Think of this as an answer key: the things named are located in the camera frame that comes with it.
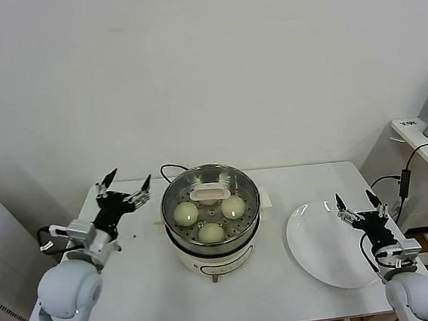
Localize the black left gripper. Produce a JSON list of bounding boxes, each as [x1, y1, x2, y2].
[[88, 165, 158, 238]]

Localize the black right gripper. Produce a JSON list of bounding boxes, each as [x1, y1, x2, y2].
[[333, 187, 402, 258]]

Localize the glass lid with cream handle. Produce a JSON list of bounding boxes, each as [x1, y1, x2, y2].
[[156, 159, 265, 252]]

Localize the steel steamer basket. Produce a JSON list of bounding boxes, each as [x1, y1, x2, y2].
[[146, 157, 278, 255]]

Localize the black usb hub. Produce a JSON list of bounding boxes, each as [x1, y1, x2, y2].
[[396, 167, 414, 199]]

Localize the white round plate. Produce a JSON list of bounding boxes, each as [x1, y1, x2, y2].
[[282, 194, 390, 295]]

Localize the cream electric cooker base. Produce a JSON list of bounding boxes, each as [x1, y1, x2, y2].
[[149, 187, 281, 289]]

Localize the black cooker power cable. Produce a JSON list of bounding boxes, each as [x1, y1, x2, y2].
[[159, 162, 191, 185]]

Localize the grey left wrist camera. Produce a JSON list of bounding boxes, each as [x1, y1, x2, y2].
[[65, 217, 99, 255]]

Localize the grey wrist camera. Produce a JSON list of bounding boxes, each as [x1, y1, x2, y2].
[[373, 238, 424, 273], [65, 217, 99, 255]]

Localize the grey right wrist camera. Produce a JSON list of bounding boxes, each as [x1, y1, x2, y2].
[[373, 238, 424, 273]]

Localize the black left camera cable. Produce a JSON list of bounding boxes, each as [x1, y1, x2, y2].
[[35, 223, 74, 256]]

